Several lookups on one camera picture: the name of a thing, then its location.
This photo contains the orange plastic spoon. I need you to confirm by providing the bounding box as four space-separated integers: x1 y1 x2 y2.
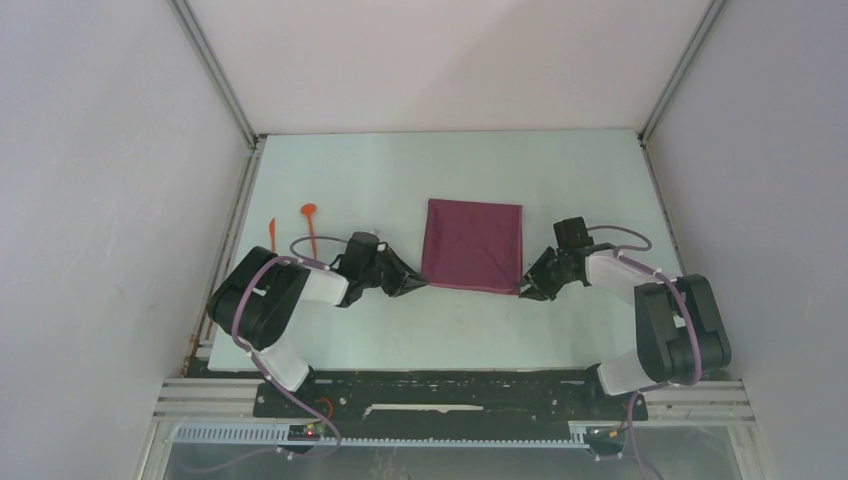
300 203 318 260

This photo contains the maroon cloth napkin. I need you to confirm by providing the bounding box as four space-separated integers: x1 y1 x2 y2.
421 199 523 295

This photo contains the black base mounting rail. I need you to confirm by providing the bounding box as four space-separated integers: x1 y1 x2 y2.
253 369 648 439

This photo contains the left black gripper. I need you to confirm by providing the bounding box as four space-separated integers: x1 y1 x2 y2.
360 246 428 297

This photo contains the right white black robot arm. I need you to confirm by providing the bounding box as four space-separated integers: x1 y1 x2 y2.
519 217 732 418

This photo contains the white cable duct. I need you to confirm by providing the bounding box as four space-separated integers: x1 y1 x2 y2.
172 422 588 449

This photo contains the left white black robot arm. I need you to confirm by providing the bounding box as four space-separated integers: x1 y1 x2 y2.
206 231 429 417

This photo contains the orange plastic knife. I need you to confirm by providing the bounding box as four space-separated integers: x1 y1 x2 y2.
268 217 277 253

